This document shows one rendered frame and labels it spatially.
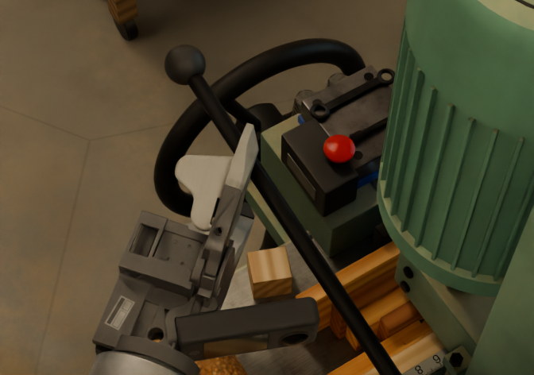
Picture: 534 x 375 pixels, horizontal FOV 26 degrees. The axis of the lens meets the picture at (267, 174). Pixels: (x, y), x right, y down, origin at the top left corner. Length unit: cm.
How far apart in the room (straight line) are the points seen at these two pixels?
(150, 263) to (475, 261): 26
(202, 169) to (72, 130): 145
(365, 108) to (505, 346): 38
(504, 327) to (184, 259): 26
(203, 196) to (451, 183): 24
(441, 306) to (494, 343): 16
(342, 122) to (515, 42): 53
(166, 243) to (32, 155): 142
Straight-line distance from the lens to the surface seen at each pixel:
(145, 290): 94
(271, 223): 124
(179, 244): 94
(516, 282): 79
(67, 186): 230
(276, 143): 118
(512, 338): 85
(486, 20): 64
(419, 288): 106
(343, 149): 110
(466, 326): 102
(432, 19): 67
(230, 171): 92
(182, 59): 97
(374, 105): 116
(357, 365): 109
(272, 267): 113
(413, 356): 109
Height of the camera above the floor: 196
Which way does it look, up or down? 59 degrees down
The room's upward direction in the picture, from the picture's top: straight up
